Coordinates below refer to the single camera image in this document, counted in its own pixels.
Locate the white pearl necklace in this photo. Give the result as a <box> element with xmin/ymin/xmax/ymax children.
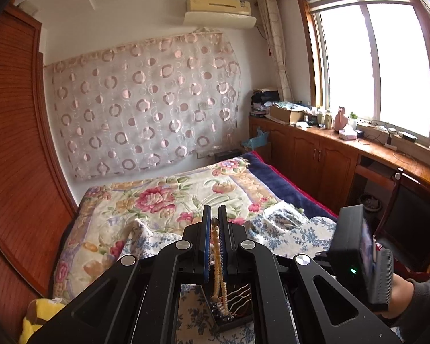
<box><xmin>210</xmin><ymin>217</ymin><xmax>232</xmax><ymax>318</ymax></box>

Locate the black square jewelry box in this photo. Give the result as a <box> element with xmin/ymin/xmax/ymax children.
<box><xmin>209</xmin><ymin>296</ymin><xmax>253</xmax><ymax>332</ymax></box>

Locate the right hand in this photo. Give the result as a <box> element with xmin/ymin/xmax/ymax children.
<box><xmin>380</xmin><ymin>274</ymin><xmax>414</xmax><ymax>319</ymax></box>

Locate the blue floral bed sheet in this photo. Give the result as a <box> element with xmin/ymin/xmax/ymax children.
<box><xmin>119</xmin><ymin>201</ymin><xmax>335</xmax><ymax>343</ymax></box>

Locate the navy blue blanket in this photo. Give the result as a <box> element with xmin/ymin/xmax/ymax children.
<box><xmin>241</xmin><ymin>151</ymin><xmax>338</xmax><ymax>222</ymax></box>

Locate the teal plastic bag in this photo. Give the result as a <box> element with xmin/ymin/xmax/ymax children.
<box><xmin>241</xmin><ymin>127</ymin><xmax>269</xmax><ymax>151</ymax></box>

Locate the pink floral quilt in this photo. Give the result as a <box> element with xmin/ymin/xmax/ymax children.
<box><xmin>52</xmin><ymin>158</ymin><xmax>279</xmax><ymax>303</ymax></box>

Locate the wooden side cabinet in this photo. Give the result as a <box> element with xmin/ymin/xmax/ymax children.
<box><xmin>249</xmin><ymin>116</ymin><xmax>430</xmax><ymax>213</ymax></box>

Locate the cardboard box on cabinet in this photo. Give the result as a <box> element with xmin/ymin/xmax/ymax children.
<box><xmin>269</xmin><ymin>103</ymin><xmax>309</xmax><ymax>124</ymax></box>

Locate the pink circle patterned curtain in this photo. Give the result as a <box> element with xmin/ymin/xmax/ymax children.
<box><xmin>45</xmin><ymin>31</ymin><xmax>241</xmax><ymax>181</ymax></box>

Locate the pile of clothes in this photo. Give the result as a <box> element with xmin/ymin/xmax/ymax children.
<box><xmin>250</xmin><ymin>89</ymin><xmax>280</xmax><ymax>117</ymax></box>

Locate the white tissue box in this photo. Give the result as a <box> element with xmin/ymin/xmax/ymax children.
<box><xmin>338</xmin><ymin>128</ymin><xmax>358</xmax><ymax>140</ymax></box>

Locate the pink figurine on cabinet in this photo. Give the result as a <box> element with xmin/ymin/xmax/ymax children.
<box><xmin>333</xmin><ymin>106</ymin><xmax>348</xmax><ymax>133</ymax></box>

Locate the wooden wardrobe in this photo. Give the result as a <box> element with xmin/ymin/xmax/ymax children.
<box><xmin>0</xmin><ymin>6</ymin><xmax>76</xmax><ymax>336</ymax></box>

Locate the yellow plush toy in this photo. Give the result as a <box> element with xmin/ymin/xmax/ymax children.
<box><xmin>18</xmin><ymin>297</ymin><xmax>65</xmax><ymax>344</ymax></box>

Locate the beige window curtain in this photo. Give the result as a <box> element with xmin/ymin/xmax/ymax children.
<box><xmin>257</xmin><ymin>0</ymin><xmax>294</xmax><ymax>102</ymax></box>

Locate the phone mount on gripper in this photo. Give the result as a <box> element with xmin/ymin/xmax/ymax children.
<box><xmin>327</xmin><ymin>205</ymin><xmax>394</xmax><ymax>311</ymax></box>

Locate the white wall air conditioner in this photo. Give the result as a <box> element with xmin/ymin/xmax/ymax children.
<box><xmin>183</xmin><ymin>0</ymin><xmax>257</xmax><ymax>30</ymax></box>

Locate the window with wooden frame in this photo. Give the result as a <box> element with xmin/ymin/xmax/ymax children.
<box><xmin>297</xmin><ymin>0</ymin><xmax>430</xmax><ymax>147</ymax></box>

